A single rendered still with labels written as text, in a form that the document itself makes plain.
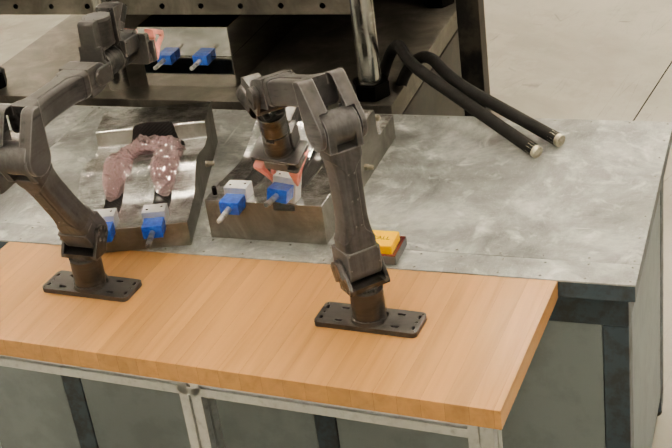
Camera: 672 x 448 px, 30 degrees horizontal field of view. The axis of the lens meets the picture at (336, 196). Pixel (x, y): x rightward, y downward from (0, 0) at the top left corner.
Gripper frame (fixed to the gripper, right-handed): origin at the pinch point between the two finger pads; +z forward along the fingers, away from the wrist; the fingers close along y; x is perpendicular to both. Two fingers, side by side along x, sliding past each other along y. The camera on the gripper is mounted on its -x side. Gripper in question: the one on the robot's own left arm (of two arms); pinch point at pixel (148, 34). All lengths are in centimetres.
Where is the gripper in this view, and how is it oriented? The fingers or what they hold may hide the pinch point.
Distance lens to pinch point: 270.0
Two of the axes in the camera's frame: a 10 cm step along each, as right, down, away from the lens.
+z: 3.7, -4.4, 8.2
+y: -9.2, -0.7, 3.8
